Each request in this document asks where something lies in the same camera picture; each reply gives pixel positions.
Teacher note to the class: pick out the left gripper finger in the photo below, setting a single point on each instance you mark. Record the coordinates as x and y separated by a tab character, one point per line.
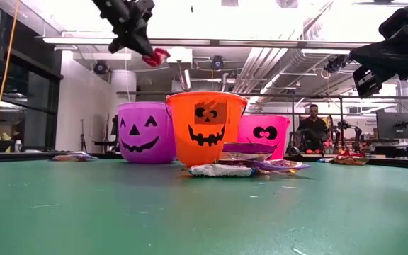
144	44
120	43

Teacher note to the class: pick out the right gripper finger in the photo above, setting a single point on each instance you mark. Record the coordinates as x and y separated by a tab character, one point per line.
367	81
388	53

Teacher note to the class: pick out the purple candy packet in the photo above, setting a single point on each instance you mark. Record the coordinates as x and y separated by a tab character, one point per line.
250	147

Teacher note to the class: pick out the background black robot arm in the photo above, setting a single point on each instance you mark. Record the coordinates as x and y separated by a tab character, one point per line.
357	134

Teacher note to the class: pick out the orange red candy packet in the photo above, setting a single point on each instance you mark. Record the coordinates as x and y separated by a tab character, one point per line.
351	160

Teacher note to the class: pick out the pale candy packet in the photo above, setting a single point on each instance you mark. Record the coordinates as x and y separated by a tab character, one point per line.
326	160

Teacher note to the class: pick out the multicolour candy packet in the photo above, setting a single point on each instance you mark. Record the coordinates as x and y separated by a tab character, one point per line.
73	157

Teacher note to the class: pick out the white candy packet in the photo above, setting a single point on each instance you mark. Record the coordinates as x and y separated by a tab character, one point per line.
221	170

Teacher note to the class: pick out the black ceiling device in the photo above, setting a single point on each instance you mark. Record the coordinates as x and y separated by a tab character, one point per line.
335	64

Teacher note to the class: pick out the white ceiling box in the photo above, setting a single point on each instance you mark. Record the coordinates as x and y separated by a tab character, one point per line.
179	55

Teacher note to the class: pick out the black metal railing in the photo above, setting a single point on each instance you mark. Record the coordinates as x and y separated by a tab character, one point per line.
331	96

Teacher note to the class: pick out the white round column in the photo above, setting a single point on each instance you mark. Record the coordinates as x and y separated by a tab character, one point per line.
123	86

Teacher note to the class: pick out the dark computer monitor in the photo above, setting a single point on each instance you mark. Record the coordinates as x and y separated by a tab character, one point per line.
388	131

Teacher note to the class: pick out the person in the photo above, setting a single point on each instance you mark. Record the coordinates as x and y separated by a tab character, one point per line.
312	129

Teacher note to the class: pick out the black tripod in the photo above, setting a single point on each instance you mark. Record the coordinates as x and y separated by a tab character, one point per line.
83	138

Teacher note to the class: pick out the purple jack-o-lantern bucket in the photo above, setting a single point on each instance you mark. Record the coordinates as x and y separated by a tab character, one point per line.
144	148

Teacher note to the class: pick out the pink jack-o-lantern bucket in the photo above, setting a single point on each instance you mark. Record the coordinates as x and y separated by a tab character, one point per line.
264	122

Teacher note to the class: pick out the long ceiling light bar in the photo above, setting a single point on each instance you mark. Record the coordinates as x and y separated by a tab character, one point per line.
260	43

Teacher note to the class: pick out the purple yellow foil packet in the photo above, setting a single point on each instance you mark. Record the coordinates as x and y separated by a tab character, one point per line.
282	165

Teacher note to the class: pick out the orange jack-o-lantern bucket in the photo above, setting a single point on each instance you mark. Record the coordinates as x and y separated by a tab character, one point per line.
204	152

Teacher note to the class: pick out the small white bottle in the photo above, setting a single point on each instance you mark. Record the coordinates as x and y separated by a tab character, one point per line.
18	147

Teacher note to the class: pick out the green table mat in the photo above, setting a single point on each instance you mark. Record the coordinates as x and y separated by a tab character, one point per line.
119	212

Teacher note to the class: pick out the black ceiling camera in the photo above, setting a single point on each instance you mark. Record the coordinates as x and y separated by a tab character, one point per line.
217	63
100	68

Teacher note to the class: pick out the black aluminium table frame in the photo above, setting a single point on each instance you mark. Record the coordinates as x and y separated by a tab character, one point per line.
12	157

